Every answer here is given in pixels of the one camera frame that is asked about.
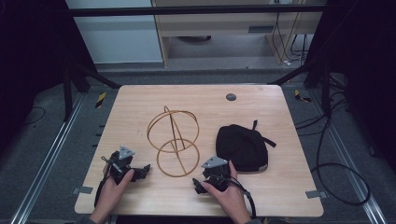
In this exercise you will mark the light wooden desk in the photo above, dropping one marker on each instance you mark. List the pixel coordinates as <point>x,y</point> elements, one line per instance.
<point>218,26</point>

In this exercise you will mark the aluminium floor rail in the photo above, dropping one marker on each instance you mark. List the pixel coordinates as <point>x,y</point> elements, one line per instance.
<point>351,165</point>
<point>46,158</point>

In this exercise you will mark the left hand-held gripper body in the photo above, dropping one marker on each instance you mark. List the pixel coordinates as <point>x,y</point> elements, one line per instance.
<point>120,161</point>

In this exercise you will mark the person's left hand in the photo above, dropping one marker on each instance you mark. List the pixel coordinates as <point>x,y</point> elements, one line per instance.
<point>112,194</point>

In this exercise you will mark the black metal stand leg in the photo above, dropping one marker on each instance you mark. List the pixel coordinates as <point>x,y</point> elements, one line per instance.
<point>67,93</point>
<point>325,90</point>

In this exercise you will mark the white cabinet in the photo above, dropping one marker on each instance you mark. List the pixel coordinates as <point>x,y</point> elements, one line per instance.
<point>118,37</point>

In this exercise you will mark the yellow black striped tape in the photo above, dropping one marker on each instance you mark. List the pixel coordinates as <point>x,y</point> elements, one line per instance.
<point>300,96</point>
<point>100,100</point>

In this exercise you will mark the person's right hand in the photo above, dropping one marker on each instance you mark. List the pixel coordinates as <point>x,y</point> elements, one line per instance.
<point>229,197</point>

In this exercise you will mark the black horizontal frame bar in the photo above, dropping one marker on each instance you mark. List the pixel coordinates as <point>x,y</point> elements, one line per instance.
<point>193,11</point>

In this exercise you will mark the grey round table grommet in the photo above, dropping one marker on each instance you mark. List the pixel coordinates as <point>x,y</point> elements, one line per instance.
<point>231,96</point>

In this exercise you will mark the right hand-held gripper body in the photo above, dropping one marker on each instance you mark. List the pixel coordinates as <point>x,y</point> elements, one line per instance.
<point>216,172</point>

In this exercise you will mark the black cap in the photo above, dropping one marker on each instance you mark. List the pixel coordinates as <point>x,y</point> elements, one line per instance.
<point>241,147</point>

